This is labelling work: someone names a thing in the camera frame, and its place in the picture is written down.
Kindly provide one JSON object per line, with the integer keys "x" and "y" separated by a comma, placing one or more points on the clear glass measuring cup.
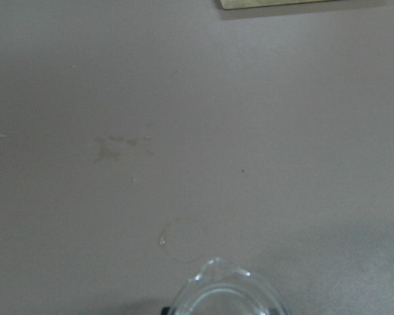
{"x": 222, "y": 287}

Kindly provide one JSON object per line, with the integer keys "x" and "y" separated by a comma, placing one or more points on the wooden cutting board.
{"x": 235, "y": 5}

